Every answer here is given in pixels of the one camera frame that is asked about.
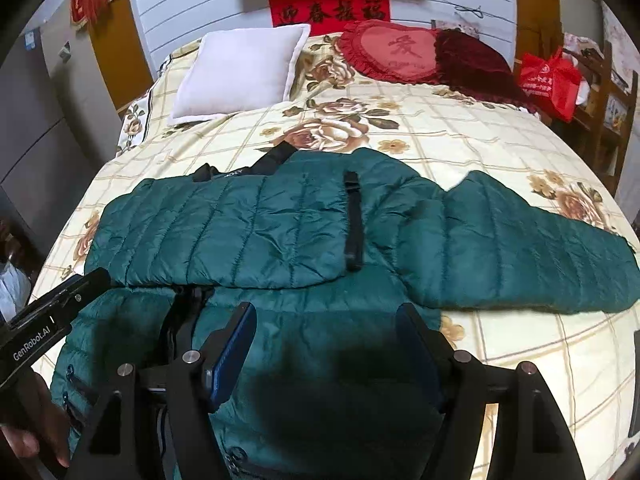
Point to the red plastic bag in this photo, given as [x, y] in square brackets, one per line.
[547, 82]

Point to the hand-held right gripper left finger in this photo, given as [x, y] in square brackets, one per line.
[232, 352]

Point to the grey refrigerator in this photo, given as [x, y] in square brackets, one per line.
[45, 105]

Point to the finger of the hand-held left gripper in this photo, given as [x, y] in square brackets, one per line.
[75, 290]

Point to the bed with floral sheet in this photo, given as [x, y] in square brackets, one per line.
[400, 125]

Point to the red heart-shaped cushion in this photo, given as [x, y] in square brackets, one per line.
[395, 50]

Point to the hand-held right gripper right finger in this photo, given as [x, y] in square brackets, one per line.
[416, 342]

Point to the green down jacket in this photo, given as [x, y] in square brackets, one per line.
[280, 225]

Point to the white square pillow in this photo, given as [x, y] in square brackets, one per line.
[235, 75]

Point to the wooden shelf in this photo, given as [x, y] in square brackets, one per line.
[607, 110]

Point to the dark red velvet cushion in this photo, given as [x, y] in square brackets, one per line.
[475, 67]

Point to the red wall banner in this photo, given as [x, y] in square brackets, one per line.
[327, 10]

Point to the person's left hand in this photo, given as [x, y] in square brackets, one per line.
[35, 425]

